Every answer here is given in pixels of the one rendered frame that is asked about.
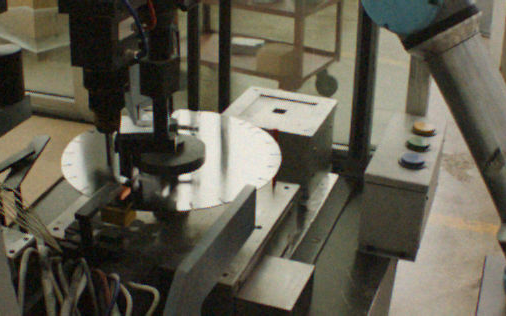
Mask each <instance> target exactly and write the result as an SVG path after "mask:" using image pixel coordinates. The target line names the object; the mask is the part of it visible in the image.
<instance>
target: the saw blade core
mask: <svg viewBox="0 0 506 316"><path fill-rule="evenodd" d="M177 111H179V112H180V116H179V117H178V119H177V120H178V124H186V125H197V126H200V127H201V130H200V132H190V131H179V130H178V132H179V133H185V134H189V135H194V136H196V137H198V138H200V139H202V140H203V141H204V142H205V145H206V157H205V159H204V160H203V161H202V162H200V163H199V164H197V166H195V167H192V168H188V169H184V170H179V171H155V170H149V169H146V168H143V167H141V168H142V173H141V174H138V175H137V176H136V177H135V178H134V179H132V180H128V179H126V178H125V177H121V176H120V164H119V153H115V149H114V139H115V136H116V133H117V132H116V133H113V134H109V141H110V154H111V165H110V166H109V165H108V164H107V152H106V139H105V134H102V133H99V132H98V131H97V130H96V128H95V127H93V128H91V129H89V130H87V131H85V132H83V133H82V134H80V135H79V136H77V137H76V138H75V139H73V141H72V142H71V143H70V144H69V145H68V147H67V148H66V149H65V151H64V153H63V155H62V159H61V168H62V172H63V174H64V176H65V178H66V179H67V181H68V182H69V183H70V184H71V185H72V187H73V188H74V189H75V190H76V191H78V192H80V193H81V194H83V195H84V196H86V197H88V198H92V197H93V196H94V194H95V193H97V192H98V191H99V190H100V189H101V188H103V187H104V186H105V185H106V184H107V183H108V182H114V183H119V184H122V186H126V187H130V188H131V192H130V193H129V194H128V195H127V196H126V197H125V198H124V199H123V200H120V199H116V198H113V199H112V200H111V201H110V202H109V203H108V204H107V205H112V203H116V206H115V207H120V208H122V209H125V210H128V208H129V207H130V205H131V204H133V205H132V206H131V207H130V208H129V210H132V211H142V212H159V209H160V206H162V208H161V212H181V211H192V207H191V204H192V205H193V208H194V210H199V209H205V208H210V207H215V206H219V205H223V203H225V204H227V203H230V202H231V201H232V200H233V199H234V197H235V196H237V195H238V194H239V192H240V191H241V190H242V189H243V188H244V185H245V184H246V183H248V184H253V185H256V191H259V190H260V189H262V188H263V187H264V185H266V184H267V183H268V182H269V181H270V180H271V179H272V178H273V177H274V176H275V174H276V173H277V171H278V169H280V166H281V151H280V149H278V147H277V145H276V142H275V141H274V140H273V139H272V138H271V137H270V136H269V135H268V134H267V133H266V132H263V130H261V129H260V128H257V127H255V128H252V129H247V128H249V127H252V126H253V125H251V124H249V123H246V121H244V120H241V119H238V118H234V117H230V116H225V115H222V114H217V113H210V112H203V111H202V113H201V111H193V110H177ZM200 113H201V115H199V114H200ZM224 116H225V117H224ZM129 118H130V117H129V116H122V123H121V133H126V132H153V128H149V127H139V126H135V125H134V124H133V122H132V120H131V119H129ZM221 118H222V119H221ZM69 165H71V166H69ZM260 179H261V180H260ZM218 199H221V201H220V200H218Z"/></svg>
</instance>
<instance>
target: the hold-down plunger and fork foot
mask: <svg viewBox="0 0 506 316"><path fill-rule="evenodd" d="M152 112H153V132H126V133H121V142H122V166H123V170H122V171H120V176H121V177H125V178H127V179H130V180H132V179H133V169H132V164H134V165H135V166H136V168H137V170H138V174H141V173H142V168H141V153H176V132H169V108H168V99H165V100H154V99H152ZM114 149H115V153H118V139H117V133H116V136H115V139H114Z"/></svg>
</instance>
